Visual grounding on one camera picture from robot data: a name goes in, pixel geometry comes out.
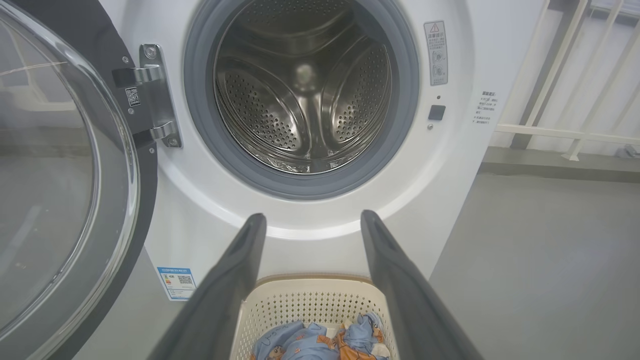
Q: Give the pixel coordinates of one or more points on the grey warning label sticker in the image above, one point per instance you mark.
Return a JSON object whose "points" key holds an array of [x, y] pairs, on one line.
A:
{"points": [[436, 52]]}

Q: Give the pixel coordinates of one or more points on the small QR code sticker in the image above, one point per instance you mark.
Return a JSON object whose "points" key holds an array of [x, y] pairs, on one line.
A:
{"points": [[132, 96]]}

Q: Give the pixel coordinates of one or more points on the black rimmed glass washer door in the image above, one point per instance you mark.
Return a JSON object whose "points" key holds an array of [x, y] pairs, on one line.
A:
{"points": [[115, 210]]}

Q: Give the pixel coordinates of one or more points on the white metal railing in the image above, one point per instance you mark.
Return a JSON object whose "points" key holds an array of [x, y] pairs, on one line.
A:
{"points": [[540, 131]]}

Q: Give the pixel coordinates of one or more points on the blue patterned garment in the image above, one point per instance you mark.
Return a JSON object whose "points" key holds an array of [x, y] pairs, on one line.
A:
{"points": [[295, 342]]}

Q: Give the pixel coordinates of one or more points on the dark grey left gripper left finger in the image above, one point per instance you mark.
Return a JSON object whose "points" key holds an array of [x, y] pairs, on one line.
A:
{"points": [[220, 310]]}

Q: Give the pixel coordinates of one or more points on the blue energy label sticker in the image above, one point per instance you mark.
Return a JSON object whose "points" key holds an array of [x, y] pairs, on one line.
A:
{"points": [[176, 282]]}

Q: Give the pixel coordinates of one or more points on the silver door hinge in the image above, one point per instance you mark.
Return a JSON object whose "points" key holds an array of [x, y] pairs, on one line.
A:
{"points": [[160, 95]]}

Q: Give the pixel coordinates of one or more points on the small printed text sticker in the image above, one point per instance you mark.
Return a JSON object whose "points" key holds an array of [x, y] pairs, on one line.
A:
{"points": [[485, 107]]}

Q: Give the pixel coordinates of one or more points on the cream perforated laundry basket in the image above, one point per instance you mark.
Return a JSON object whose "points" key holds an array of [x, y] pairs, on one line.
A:
{"points": [[310, 305]]}

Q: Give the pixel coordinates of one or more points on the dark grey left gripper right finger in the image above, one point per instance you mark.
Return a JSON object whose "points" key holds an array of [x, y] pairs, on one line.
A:
{"points": [[410, 310]]}

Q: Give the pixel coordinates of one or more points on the blue garment with orange print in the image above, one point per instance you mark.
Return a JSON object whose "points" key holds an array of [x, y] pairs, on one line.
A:
{"points": [[362, 332]]}

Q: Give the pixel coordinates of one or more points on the white front-load washing machine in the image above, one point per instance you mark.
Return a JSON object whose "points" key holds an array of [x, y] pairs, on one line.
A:
{"points": [[450, 160]]}

